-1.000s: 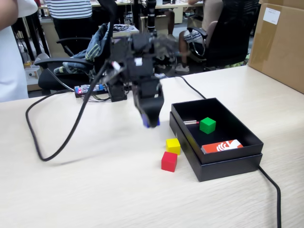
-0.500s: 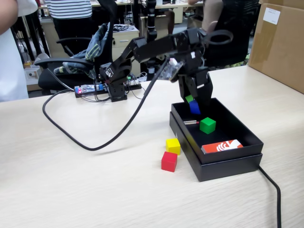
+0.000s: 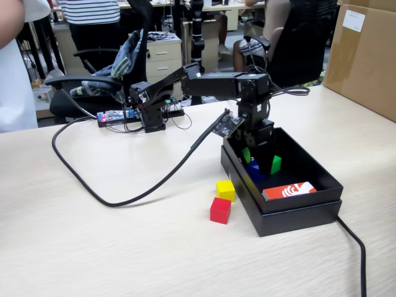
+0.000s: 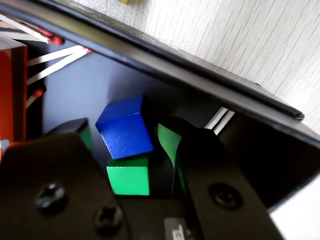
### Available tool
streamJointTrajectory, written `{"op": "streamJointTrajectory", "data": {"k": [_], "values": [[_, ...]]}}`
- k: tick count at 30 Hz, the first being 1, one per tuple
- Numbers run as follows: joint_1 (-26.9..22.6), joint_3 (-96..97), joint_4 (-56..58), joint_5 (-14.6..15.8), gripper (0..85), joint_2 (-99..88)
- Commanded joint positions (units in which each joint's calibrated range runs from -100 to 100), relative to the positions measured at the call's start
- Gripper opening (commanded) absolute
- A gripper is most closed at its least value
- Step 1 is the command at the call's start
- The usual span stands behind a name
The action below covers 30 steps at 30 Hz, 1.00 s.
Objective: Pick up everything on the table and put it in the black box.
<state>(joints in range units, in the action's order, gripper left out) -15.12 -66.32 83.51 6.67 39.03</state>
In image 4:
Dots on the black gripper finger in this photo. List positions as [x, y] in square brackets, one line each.
[210, 162]
[45, 175]

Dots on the green wooden cube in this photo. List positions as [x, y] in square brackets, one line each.
[130, 177]

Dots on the blue wooden cube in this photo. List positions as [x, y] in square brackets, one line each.
[125, 132]

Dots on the black box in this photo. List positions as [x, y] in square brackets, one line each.
[175, 67]

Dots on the red-tipped wooden match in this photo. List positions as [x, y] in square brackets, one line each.
[38, 92]
[55, 54]
[55, 67]
[22, 25]
[57, 40]

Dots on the red matchbox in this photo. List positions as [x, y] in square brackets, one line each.
[10, 95]

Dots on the yellow wooden cube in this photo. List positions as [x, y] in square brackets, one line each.
[124, 1]

